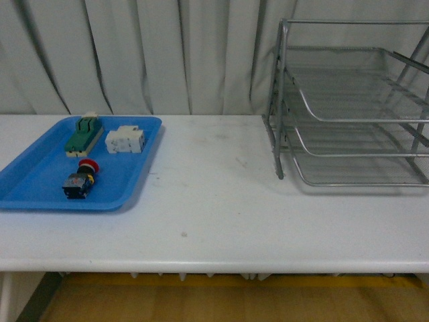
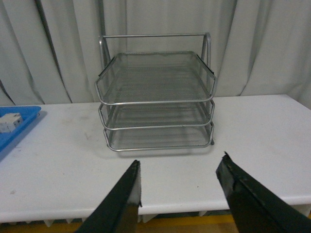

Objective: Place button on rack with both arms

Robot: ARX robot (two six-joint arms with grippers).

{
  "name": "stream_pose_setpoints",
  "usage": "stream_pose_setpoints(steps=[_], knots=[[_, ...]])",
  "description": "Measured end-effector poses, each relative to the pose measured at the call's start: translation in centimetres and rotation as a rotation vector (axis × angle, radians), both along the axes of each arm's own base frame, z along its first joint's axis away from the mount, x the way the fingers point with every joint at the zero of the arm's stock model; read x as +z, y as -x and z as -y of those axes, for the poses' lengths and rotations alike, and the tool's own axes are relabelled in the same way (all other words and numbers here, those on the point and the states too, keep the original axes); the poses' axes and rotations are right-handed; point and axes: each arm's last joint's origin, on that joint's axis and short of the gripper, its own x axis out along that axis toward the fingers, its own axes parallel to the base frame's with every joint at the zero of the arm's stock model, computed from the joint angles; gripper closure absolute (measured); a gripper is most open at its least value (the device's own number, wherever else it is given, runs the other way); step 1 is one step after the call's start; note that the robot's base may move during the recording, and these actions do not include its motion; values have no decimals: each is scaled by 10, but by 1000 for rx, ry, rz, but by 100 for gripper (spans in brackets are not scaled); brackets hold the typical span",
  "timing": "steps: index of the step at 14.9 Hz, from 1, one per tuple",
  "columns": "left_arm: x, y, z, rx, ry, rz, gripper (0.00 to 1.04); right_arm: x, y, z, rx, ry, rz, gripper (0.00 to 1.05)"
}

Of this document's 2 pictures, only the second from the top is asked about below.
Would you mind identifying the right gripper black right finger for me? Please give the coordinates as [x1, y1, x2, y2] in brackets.
[216, 153, 311, 233]

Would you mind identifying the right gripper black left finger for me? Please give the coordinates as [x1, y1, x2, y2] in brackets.
[76, 160, 141, 233]

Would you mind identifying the silver mesh tray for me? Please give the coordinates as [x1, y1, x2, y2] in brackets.
[98, 100, 215, 131]
[95, 51, 217, 105]
[104, 122, 214, 152]

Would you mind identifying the silver mesh bottom tray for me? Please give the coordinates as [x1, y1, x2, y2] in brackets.
[104, 122, 214, 152]

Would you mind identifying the blue plastic tray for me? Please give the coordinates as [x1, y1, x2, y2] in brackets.
[0, 106, 41, 160]

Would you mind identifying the white circuit breaker block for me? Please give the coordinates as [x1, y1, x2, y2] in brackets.
[0, 113, 23, 133]

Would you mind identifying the silver mesh top tray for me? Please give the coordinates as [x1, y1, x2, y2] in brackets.
[95, 51, 217, 105]

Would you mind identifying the grey curtain backdrop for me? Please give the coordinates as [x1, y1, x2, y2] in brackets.
[0, 0, 311, 107]

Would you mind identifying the silver mesh rack frame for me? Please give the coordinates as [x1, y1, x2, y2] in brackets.
[98, 32, 216, 146]

